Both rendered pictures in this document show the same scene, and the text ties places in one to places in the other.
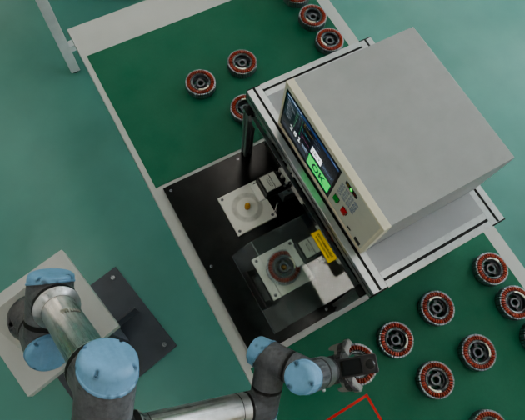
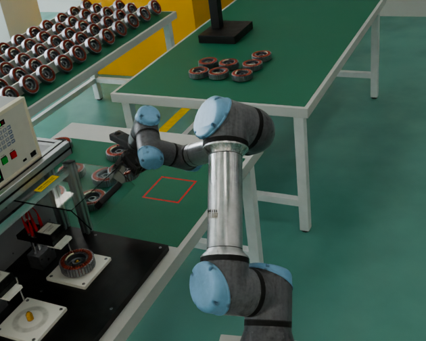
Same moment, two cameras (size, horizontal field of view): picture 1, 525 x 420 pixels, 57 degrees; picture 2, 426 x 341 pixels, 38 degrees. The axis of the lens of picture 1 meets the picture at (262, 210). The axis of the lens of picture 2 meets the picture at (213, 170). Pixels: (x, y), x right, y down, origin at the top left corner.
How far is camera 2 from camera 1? 1.65 m
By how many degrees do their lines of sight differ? 69
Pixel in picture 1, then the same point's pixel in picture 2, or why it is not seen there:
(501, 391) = (90, 160)
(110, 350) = (203, 120)
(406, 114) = not seen: outside the picture
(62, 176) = not seen: outside the picture
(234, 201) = (29, 330)
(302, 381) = (149, 109)
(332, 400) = (160, 206)
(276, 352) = (143, 138)
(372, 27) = not seen: outside the picture
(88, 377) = (222, 99)
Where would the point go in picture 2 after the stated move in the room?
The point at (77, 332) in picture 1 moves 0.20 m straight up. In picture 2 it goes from (216, 170) to (205, 95)
